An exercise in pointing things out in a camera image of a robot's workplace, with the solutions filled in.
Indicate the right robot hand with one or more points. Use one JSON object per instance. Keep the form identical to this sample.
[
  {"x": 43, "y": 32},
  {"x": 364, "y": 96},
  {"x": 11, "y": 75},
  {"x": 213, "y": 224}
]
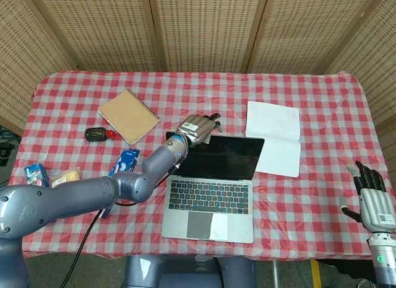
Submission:
[{"x": 376, "y": 207}]

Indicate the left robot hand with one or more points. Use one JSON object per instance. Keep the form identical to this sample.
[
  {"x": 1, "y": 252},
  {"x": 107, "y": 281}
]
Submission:
[{"x": 198, "y": 130}]

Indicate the silver laptop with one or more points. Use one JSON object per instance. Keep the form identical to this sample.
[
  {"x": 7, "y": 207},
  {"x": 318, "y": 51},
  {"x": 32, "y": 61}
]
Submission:
[{"x": 210, "y": 189}]

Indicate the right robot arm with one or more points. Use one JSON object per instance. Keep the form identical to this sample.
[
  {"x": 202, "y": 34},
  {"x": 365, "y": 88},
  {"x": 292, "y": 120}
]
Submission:
[{"x": 382, "y": 260}]

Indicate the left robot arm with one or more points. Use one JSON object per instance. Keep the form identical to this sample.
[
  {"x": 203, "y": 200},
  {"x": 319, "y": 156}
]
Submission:
[{"x": 92, "y": 195}]

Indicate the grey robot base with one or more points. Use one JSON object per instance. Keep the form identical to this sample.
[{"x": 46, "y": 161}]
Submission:
[{"x": 188, "y": 272}]

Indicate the red white checkered tablecloth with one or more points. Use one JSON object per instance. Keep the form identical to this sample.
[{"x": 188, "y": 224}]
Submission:
[{"x": 216, "y": 114}]

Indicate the brown spiral notebook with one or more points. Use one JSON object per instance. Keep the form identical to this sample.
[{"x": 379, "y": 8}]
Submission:
[{"x": 128, "y": 116}]

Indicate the open white lined notebook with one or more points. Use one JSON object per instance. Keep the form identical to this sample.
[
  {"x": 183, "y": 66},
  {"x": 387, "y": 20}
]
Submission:
[{"x": 273, "y": 142}]

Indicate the long blue cookie box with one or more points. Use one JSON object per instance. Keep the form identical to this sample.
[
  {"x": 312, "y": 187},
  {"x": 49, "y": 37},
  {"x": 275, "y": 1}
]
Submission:
[{"x": 127, "y": 161}]

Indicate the woven folding screen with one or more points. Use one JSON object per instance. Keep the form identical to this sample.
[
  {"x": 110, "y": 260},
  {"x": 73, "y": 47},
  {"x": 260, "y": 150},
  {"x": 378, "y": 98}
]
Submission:
[{"x": 198, "y": 31}]

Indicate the black red small device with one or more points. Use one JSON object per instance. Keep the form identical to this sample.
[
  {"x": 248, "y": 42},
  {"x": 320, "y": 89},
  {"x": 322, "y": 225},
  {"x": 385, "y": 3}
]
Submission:
[{"x": 99, "y": 134}]

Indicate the yellow snack bag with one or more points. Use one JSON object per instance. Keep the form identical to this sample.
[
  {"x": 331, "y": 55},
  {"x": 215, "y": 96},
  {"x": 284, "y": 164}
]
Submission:
[{"x": 66, "y": 177}]

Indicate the small blue snack box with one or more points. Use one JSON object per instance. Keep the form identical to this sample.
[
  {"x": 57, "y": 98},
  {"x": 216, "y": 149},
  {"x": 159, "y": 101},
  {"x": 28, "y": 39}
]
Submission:
[{"x": 37, "y": 175}]

